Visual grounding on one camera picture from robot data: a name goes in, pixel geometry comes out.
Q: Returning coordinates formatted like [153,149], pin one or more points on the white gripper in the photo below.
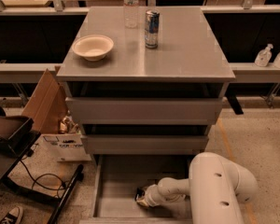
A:
[151,195]

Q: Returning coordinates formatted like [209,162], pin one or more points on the dark blue rxbar wrapper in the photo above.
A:
[140,193]

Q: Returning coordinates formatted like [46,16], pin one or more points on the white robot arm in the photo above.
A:
[216,187]

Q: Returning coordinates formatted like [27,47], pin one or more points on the bottom grey drawer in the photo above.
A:
[120,176]

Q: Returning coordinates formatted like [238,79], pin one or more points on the grey drawer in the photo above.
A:
[144,111]
[143,144]
[120,176]

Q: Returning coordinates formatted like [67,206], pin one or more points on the middle grey drawer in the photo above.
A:
[143,144]

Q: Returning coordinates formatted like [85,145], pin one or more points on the top grey drawer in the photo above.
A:
[144,111]

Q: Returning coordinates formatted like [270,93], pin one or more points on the grey drawer cabinet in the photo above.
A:
[144,90]

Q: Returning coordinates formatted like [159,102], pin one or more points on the white printed box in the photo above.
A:
[65,147]

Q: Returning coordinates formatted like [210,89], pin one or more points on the black white sneaker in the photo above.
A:
[14,216]

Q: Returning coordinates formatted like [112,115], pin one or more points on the brown cardboard box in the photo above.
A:
[46,106]

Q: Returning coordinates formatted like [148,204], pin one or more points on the brown bag on table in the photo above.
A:
[12,130]

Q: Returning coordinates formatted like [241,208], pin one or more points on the white paper bowl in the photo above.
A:
[93,47]

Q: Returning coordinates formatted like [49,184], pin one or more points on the blue silver drink can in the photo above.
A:
[152,20]

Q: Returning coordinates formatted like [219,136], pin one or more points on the clear plastic water bottle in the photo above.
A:
[131,13]

